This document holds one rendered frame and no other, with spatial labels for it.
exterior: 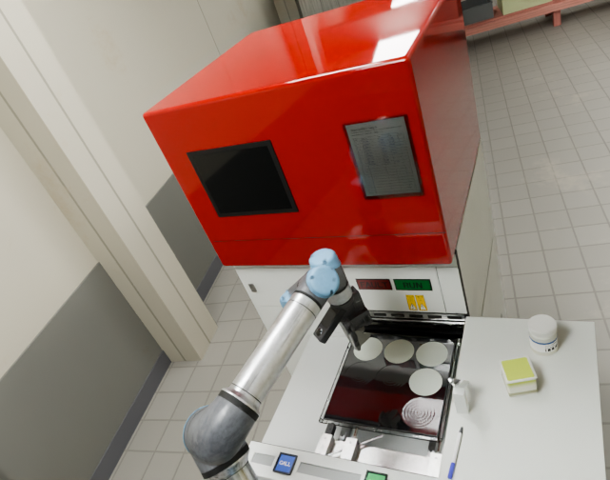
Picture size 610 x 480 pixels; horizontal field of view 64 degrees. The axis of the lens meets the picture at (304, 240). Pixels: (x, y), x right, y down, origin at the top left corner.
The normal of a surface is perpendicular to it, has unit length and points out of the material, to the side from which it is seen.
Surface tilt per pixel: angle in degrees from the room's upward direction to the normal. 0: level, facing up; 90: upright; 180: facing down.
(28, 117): 90
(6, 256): 90
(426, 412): 0
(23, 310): 90
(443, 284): 90
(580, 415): 0
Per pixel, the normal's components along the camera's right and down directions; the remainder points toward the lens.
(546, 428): -0.32, -0.78
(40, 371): 0.92, -0.13
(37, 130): -0.22, 0.61
